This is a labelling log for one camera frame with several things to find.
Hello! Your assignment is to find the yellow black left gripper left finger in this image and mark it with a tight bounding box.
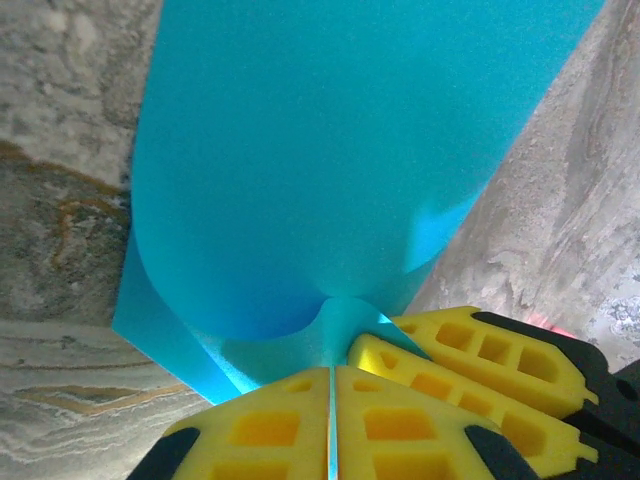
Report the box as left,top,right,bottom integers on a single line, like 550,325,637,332
127,366,334,480

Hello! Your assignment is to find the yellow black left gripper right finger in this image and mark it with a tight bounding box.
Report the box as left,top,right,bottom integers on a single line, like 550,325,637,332
333,364,542,480

